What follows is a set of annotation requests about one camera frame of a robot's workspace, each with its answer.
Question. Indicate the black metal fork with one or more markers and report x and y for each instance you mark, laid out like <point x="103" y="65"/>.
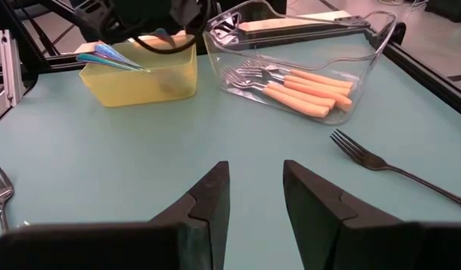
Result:
<point x="373" y="162"/>

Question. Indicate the yellow plastic bin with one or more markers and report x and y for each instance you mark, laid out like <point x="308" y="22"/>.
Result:
<point x="140" y="88"/>

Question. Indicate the silver aluminium frame bracket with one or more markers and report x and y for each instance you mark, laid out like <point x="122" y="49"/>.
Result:
<point x="11" y="67"/>

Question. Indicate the clear plastic container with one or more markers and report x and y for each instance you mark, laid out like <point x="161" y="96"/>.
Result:
<point x="223" y="48"/>

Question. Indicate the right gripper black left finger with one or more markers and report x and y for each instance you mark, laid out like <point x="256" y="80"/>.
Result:
<point x="140" y="247"/>

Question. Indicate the black frame bracket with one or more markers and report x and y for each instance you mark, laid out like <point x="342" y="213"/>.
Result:
<point x="400" y="33"/>

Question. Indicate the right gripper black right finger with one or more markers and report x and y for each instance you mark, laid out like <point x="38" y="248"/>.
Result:
<point x="365" y="243"/>

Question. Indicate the black computer with green lights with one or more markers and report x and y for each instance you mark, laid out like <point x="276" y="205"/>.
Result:
<point x="448" y="9"/>

